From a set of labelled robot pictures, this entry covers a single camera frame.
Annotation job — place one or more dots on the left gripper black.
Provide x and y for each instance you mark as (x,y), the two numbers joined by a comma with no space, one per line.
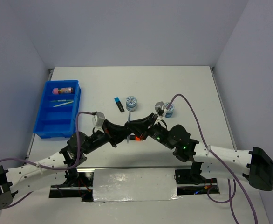
(115,133)

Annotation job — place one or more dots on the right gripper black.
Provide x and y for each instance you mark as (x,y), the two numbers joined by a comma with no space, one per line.
(140,126)

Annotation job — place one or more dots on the blue slim pen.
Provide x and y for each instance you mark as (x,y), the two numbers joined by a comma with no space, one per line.
(129,119)

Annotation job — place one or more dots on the yellow slim highlighter pen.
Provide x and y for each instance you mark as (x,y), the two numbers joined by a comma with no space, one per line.
(62,104)

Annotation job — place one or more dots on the green slim pen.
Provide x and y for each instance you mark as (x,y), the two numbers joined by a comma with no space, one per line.
(62,100)

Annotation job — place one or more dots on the pink cap pencil tube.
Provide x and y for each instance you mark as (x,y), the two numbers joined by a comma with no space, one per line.
(65,90)

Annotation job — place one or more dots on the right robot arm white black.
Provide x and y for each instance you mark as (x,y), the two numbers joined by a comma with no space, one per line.
(252,166)

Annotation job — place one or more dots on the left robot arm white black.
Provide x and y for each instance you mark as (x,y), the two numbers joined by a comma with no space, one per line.
(20,182)

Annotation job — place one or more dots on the orange cap black highlighter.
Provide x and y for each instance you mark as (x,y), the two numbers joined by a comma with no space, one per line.
(133,137)

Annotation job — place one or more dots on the blue paint jar left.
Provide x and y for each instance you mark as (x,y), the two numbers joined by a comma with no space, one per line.
(131,103)

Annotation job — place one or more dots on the blue paint jar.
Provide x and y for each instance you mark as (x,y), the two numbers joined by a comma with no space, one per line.
(169,108)
(131,103)

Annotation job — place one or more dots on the blue paint jar right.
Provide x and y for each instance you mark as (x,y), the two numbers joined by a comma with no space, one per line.
(169,108)

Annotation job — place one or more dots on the blue cap black highlighter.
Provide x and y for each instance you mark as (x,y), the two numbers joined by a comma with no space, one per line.
(119,104)

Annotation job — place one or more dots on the silver foil plate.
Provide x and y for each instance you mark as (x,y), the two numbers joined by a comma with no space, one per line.
(134,185)

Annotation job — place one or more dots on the blue compartment bin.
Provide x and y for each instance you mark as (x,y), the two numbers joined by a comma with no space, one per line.
(57,122)

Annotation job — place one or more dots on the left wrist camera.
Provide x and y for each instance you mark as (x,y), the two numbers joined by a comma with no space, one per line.
(98,119)

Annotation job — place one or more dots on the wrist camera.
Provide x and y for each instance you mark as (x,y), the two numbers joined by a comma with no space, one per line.
(98,119)
(161,110)

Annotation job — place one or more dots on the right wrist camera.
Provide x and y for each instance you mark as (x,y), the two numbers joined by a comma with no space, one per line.
(161,110)

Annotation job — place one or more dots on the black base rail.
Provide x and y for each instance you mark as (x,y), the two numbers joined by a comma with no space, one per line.
(187,184)

